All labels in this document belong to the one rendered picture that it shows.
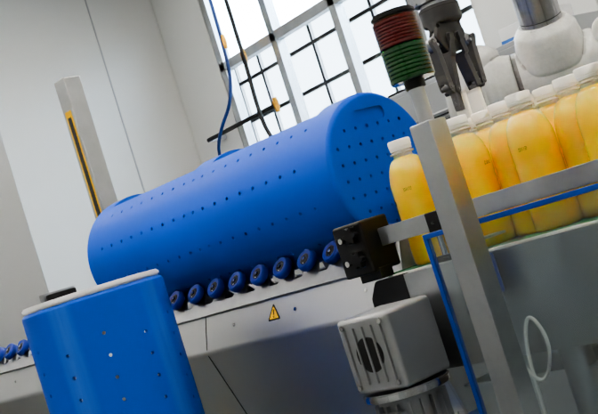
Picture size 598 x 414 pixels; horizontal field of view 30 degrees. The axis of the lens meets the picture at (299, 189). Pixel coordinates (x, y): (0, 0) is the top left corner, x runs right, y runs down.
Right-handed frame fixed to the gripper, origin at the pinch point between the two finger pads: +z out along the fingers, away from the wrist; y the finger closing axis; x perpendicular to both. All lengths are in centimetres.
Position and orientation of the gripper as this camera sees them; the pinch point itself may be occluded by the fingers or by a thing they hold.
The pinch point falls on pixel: (472, 109)
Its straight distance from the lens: 206.7
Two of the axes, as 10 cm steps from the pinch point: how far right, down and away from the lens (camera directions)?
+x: 6.3, -2.4, -7.3
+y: -7.1, 1.9, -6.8
